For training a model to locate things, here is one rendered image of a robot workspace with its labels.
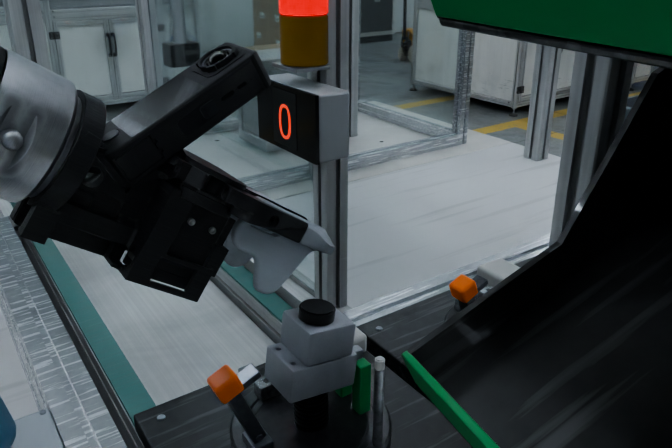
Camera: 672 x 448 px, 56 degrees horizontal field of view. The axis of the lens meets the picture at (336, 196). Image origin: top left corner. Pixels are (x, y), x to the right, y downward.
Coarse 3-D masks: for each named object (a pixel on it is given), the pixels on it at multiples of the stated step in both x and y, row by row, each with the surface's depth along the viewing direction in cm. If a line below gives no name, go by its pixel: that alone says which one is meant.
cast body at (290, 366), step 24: (288, 312) 52; (312, 312) 50; (336, 312) 53; (288, 336) 51; (312, 336) 49; (336, 336) 50; (288, 360) 50; (312, 360) 50; (336, 360) 51; (288, 384) 50; (312, 384) 50; (336, 384) 52
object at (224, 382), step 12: (216, 372) 48; (228, 372) 48; (240, 372) 49; (252, 372) 49; (216, 384) 47; (228, 384) 47; (240, 384) 48; (228, 396) 47; (240, 396) 48; (240, 408) 49; (240, 420) 49; (252, 420) 50; (252, 432) 50; (264, 432) 51
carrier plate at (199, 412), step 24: (384, 384) 62; (408, 384) 62; (168, 408) 59; (192, 408) 59; (216, 408) 59; (408, 408) 59; (432, 408) 59; (144, 432) 56; (168, 432) 56; (192, 432) 56; (216, 432) 56; (408, 432) 56; (432, 432) 56; (456, 432) 56
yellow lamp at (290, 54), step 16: (288, 16) 62; (304, 16) 62; (320, 16) 62; (288, 32) 62; (304, 32) 62; (320, 32) 63; (288, 48) 63; (304, 48) 63; (320, 48) 63; (288, 64) 64; (304, 64) 63; (320, 64) 64
